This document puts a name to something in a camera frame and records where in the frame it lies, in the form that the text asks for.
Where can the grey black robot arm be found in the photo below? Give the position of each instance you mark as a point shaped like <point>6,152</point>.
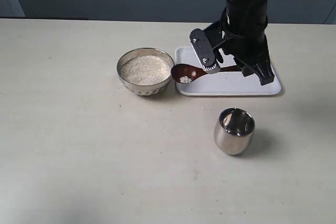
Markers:
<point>240,32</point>

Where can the shiny steel cup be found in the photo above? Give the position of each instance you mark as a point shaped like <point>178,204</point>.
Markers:
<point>233,131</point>

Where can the white rectangular tray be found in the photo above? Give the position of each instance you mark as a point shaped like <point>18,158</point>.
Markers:
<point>223,84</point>

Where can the steel bowl of rice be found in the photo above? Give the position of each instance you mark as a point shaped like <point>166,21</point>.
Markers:
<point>145,71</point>

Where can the dark red wooden spoon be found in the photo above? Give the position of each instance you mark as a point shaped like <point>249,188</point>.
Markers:
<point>184,73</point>

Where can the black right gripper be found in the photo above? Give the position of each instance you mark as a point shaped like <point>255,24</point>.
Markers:
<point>240,32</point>

